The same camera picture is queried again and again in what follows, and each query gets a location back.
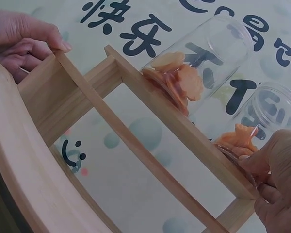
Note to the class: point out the person's right hand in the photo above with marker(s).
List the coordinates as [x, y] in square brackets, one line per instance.
[283, 170]

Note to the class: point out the person's left hand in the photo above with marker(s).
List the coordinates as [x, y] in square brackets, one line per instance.
[9, 29]

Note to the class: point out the person's left thumb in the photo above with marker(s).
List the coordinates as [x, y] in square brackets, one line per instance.
[44, 31]

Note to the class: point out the person's right fingers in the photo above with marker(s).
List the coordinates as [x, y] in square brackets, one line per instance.
[269, 193]

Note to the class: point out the person's right thumb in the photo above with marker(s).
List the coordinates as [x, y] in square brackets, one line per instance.
[259, 159]

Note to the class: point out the person's left fingers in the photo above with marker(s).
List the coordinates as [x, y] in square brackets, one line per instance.
[31, 53]

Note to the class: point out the light wooden rack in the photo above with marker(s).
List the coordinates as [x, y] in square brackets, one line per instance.
[160, 109]

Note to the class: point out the pile of orange dried slices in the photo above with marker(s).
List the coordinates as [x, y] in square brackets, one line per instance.
[242, 140]
[189, 80]

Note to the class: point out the clear plastic jar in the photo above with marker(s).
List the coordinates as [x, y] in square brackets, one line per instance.
[242, 116]
[223, 55]

